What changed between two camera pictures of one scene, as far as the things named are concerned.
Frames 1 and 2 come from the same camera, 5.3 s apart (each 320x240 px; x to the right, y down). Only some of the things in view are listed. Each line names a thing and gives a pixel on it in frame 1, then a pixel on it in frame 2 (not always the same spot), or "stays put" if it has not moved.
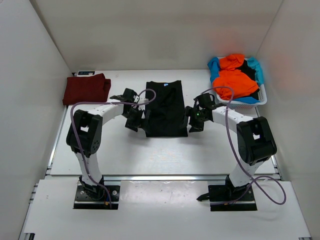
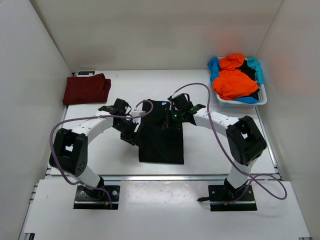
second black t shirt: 251,72 stays put
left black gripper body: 133,117 -> 127,128
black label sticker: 86,72 stays put
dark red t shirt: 88,88 stays put
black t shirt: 166,112 -> 161,137
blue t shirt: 214,64 stays put
